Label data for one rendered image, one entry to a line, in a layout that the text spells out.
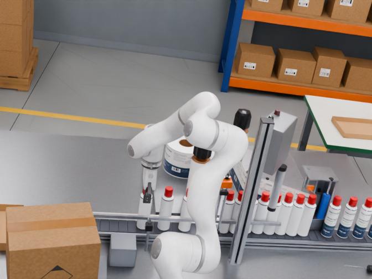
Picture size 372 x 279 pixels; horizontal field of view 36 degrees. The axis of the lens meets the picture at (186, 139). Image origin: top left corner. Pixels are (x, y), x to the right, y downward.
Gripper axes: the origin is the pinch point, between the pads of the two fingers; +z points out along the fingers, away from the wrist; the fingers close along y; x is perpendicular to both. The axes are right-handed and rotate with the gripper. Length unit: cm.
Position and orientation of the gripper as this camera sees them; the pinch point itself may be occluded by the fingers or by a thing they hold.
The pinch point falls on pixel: (146, 195)
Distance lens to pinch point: 238.5
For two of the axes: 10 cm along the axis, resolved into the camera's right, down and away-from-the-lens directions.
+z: -1.4, 8.7, 4.8
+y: -1.1, -4.9, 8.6
